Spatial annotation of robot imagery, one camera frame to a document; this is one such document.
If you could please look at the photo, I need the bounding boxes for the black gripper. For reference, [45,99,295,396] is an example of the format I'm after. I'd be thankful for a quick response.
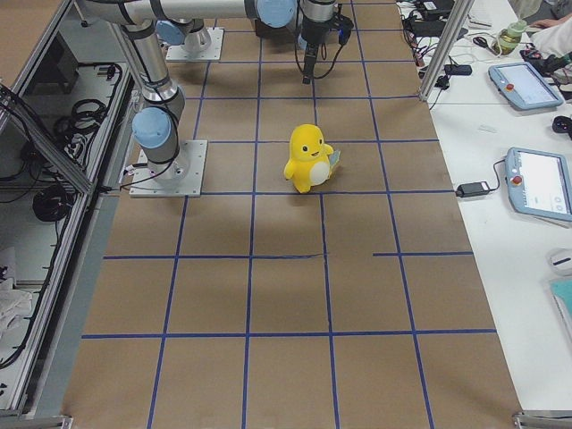
[300,26,323,85]

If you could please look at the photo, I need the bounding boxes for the yellow plush dinosaur toy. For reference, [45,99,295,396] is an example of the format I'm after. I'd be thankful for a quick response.
[283,124,341,194]

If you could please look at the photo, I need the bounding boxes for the green drink bottle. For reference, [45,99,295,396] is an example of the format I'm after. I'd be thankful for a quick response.
[496,20,527,55]

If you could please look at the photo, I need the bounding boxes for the blue teach pendant upper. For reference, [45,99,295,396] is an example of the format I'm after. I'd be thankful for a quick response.
[488,63,564,111]

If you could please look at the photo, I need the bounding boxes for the blue teach pendant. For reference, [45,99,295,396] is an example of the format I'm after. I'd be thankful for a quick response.
[504,147,571,223]
[488,63,564,111]

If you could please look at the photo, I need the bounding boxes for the black power adapter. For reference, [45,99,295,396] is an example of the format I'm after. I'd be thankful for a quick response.
[455,181,492,198]

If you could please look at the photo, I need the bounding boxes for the person white sleeve arm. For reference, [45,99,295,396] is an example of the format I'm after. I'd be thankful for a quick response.
[530,13,571,56]

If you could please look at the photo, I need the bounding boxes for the blue teach pendant lower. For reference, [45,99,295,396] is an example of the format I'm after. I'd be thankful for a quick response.
[504,147,571,223]

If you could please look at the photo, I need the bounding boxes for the teal notebook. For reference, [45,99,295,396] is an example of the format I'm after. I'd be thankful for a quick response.
[550,277,571,336]

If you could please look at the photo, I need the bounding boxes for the crumpled white cloth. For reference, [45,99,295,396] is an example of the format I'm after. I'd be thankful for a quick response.
[0,248,35,341]

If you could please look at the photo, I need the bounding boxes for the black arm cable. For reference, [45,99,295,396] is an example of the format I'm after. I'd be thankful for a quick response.
[292,0,354,81]

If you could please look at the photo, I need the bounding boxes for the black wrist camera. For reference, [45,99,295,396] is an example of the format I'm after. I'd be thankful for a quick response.
[330,13,354,46]

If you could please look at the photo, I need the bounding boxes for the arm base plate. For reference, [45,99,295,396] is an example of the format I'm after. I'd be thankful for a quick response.
[166,27,224,63]
[128,140,207,198]

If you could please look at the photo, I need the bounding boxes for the aluminium frame post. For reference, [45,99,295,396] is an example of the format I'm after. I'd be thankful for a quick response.
[418,0,474,101]

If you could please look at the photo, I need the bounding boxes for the black handled scissors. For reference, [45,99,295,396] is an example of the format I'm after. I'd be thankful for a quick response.
[472,36,492,51]

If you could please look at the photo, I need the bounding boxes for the aluminium side frame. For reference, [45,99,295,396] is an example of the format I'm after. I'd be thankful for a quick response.
[1,1,138,424]

